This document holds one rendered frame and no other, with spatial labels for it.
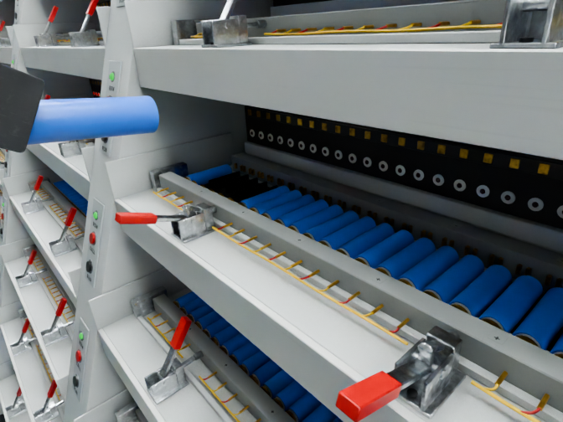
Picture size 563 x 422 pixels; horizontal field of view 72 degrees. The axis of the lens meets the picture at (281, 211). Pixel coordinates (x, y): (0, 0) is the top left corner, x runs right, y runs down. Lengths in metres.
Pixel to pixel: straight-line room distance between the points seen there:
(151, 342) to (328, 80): 0.42
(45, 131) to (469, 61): 0.19
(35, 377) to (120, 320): 0.56
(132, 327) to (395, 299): 0.41
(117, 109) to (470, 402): 0.24
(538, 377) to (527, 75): 0.15
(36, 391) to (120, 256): 0.60
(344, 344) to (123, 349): 0.36
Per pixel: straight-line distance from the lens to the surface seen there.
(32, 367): 1.20
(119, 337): 0.60
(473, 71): 0.22
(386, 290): 0.28
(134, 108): 0.20
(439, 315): 0.27
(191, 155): 0.58
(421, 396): 0.24
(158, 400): 0.50
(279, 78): 0.31
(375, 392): 0.20
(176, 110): 0.56
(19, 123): 0.18
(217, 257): 0.37
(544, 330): 0.29
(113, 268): 0.59
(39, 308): 1.06
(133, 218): 0.38
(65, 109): 0.20
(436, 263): 0.33
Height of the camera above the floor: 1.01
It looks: 12 degrees down
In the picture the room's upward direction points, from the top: 12 degrees clockwise
